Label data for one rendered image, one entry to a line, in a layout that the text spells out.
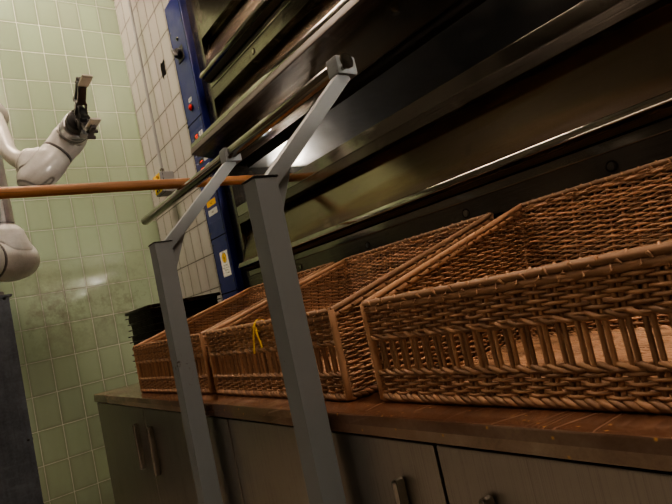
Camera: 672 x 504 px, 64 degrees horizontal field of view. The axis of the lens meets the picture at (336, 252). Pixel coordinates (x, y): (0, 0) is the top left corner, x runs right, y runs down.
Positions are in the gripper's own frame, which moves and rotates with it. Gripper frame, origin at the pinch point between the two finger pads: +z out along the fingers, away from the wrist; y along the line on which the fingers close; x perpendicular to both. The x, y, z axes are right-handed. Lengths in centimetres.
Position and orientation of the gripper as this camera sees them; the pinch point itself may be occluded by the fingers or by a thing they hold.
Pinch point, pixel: (90, 98)
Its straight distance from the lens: 183.0
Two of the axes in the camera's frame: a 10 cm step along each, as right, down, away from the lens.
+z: 5.8, -1.9, -7.9
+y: 2.1, 9.7, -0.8
